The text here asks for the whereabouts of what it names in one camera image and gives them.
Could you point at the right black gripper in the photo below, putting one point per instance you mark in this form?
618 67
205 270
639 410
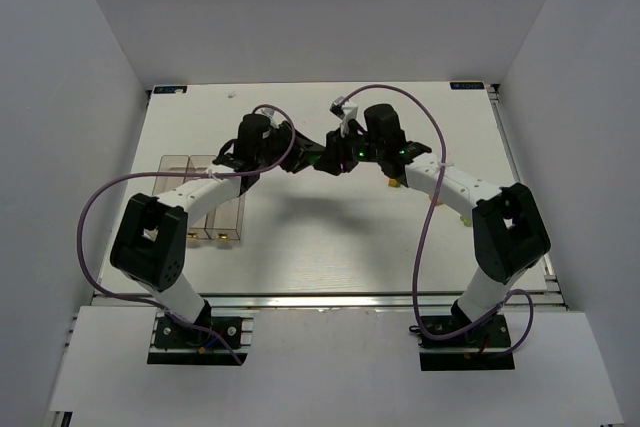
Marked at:
343 152

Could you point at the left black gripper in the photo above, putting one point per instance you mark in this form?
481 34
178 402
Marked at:
292 145

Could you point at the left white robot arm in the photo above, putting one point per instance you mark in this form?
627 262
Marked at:
150 244

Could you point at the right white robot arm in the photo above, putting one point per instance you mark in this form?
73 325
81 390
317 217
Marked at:
509 236

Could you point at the right clear container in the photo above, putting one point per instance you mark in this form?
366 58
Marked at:
225 222

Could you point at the clear container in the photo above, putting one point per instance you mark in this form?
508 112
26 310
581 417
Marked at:
201 222
225 222
177 165

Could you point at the middle clear container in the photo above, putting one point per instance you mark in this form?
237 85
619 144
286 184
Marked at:
201 222

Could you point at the right blue table label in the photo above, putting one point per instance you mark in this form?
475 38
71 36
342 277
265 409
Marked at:
466 85

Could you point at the blue table label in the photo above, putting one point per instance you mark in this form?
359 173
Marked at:
169 89
466 85

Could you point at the left clear container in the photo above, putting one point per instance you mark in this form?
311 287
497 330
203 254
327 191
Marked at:
177 165

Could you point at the left blue table label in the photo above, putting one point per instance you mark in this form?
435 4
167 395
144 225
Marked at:
169 89

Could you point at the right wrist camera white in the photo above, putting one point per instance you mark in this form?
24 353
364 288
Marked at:
346 111

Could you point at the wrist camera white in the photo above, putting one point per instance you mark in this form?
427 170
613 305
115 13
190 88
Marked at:
267 111
346 111

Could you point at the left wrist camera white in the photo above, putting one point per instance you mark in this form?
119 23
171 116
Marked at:
267 111

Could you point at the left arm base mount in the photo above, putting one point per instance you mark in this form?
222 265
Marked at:
227 343

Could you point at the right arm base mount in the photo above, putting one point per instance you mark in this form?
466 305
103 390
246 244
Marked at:
481 349

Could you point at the aluminium table rail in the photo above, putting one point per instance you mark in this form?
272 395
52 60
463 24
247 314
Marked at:
543 300

